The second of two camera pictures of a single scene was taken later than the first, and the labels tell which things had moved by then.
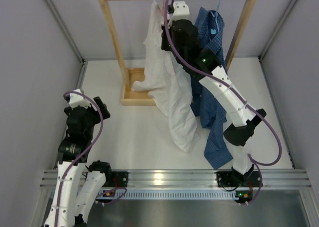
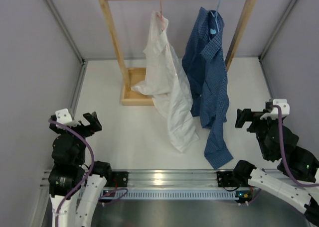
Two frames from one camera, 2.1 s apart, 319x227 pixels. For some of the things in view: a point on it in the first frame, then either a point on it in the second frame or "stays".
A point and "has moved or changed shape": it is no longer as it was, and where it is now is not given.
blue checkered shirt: x=211 y=26 stays
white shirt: x=168 y=82 stays
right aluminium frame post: x=281 y=20 stays
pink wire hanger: x=163 y=9 has moved or changed shape
